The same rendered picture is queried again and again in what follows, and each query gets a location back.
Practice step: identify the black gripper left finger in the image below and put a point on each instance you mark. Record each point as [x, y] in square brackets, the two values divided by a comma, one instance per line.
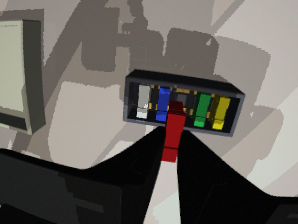
[115, 191]

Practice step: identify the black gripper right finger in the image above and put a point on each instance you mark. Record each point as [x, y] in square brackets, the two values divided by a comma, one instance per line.
[213, 193]

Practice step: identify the green fuse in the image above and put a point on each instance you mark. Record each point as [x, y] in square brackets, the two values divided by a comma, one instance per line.
[200, 108]

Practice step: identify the red fuse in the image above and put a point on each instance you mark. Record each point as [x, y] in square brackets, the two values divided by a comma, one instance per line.
[175, 123]

